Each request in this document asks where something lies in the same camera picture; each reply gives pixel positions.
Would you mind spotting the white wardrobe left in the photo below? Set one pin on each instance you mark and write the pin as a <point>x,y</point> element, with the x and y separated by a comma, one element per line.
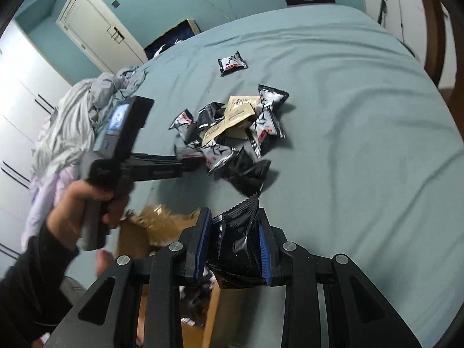
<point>30,91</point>

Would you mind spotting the beige sachet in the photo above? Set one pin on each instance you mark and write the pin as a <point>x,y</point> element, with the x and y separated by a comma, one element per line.
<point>231,128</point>
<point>239,109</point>

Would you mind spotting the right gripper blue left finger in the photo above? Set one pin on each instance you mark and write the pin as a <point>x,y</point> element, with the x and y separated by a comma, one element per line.
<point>197,250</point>

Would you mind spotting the clear tape wrap on box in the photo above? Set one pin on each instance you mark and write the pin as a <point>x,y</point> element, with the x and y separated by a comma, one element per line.
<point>162,226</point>

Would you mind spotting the snack packet upper right pile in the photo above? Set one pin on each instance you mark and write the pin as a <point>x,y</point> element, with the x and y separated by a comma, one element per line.
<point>270,97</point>

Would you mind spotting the white cabinet right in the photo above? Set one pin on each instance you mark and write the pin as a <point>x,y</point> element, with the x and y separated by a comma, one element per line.
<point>404,19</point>

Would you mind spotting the white bedroom door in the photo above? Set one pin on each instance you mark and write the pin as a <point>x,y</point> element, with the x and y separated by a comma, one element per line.
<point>96,30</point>

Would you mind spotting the snack packet pile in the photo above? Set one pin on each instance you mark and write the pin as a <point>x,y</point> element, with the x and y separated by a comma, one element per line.
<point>270,97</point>
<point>186,126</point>
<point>213,155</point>
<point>263,131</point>

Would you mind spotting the person left forearm black sleeve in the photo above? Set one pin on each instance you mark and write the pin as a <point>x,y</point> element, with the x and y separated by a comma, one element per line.
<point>32,303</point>

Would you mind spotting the snack packet left middle pile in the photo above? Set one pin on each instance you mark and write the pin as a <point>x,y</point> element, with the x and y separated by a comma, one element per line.
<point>213,155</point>

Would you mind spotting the black snack packet top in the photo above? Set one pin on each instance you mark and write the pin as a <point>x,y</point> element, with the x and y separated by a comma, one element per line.
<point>210,115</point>

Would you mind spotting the dark storage bin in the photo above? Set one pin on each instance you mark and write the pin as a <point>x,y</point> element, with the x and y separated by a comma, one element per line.
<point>179,33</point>

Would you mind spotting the lone black white snack packet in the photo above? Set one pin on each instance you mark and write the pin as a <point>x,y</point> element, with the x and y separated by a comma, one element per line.
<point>231,64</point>

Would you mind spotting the crumpled grey blanket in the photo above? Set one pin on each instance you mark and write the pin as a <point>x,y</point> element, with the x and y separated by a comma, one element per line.
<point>68,135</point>

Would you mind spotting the person left hand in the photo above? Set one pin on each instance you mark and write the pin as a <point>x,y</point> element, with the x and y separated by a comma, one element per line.
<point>65,221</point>

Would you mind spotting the open cardboard box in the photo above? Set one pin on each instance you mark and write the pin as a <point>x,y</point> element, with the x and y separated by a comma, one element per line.
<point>162,274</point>

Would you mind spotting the snack packet far left pile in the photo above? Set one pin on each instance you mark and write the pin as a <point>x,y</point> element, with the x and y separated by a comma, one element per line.
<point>186,126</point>

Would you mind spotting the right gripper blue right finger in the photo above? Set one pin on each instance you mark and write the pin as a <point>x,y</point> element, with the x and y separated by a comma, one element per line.
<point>271,240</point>

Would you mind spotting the teal bed sheet mattress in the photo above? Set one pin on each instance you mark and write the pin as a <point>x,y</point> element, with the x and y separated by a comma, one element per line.
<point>371,164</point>

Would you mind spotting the wooden chair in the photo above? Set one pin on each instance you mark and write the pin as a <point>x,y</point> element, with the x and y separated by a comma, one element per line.
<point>436,46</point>

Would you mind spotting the snack packet centre pile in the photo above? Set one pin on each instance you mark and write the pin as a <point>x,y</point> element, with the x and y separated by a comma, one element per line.
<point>263,131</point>

